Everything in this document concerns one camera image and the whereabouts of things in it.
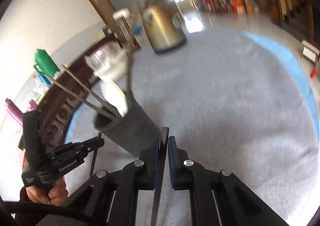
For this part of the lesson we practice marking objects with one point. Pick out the dark chopstick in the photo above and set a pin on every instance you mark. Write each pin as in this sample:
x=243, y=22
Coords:
x=131, y=49
x=108, y=106
x=162, y=152
x=105, y=113

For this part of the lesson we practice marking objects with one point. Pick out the cardboard box blue print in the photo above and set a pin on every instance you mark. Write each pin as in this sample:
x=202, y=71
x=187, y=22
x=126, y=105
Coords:
x=140, y=34

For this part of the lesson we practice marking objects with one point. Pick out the grey table cloth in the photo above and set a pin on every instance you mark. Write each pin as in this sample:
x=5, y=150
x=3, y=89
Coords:
x=232, y=105

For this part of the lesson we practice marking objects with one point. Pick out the dark grey utensil holder cup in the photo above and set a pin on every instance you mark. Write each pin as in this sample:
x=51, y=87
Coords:
x=134, y=132

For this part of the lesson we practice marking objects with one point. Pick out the blue table cover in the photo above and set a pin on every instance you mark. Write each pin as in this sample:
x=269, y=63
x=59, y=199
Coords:
x=294, y=69

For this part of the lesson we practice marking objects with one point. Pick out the orange gift box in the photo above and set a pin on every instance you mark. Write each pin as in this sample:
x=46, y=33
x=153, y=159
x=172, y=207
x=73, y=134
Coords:
x=238, y=7

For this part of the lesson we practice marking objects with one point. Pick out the purple thermos bottle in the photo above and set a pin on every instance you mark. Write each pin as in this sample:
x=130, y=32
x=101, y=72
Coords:
x=14, y=111

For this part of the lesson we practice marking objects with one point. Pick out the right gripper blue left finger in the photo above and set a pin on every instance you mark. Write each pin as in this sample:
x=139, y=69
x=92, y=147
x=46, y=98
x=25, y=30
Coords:
x=112, y=199

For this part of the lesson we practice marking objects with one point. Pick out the white bowl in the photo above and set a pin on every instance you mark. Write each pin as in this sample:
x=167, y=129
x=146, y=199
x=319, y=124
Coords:
x=113, y=70

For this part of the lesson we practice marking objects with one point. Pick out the clear plastic bag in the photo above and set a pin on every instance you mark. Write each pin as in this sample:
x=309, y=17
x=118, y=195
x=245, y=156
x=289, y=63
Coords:
x=105, y=57

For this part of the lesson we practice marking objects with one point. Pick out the white plastic spoon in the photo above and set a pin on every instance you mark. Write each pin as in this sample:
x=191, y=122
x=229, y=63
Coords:
x=114, y=96

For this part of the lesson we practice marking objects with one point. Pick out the green thermos flask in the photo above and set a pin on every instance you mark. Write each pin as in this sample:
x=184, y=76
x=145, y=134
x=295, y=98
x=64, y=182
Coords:
x=44, y=64

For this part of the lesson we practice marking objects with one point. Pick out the red plastic child chair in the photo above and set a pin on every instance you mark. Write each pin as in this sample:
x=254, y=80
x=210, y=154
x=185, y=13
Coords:
x=315, y=69

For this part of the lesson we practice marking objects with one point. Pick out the small white step stool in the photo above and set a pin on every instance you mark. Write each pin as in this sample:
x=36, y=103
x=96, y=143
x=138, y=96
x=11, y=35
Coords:
x=310, y=51

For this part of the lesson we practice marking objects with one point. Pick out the white rice cooker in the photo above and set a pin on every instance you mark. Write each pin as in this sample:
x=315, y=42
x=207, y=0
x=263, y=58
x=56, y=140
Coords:
x=121, y=13

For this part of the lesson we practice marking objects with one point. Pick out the gold electric kettle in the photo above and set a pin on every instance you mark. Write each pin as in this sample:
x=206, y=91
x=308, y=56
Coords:
x=163, y=33

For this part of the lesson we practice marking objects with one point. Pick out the person's left hand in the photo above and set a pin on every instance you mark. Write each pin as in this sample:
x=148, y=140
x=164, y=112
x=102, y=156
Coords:
x=57, y=195

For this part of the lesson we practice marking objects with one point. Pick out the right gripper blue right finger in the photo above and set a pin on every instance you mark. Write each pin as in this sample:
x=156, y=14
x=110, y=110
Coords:
x=216, y=198

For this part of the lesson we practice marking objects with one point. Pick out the dark carved wooden sideboard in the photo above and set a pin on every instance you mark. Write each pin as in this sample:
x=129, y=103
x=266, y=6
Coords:
x=58, y=107

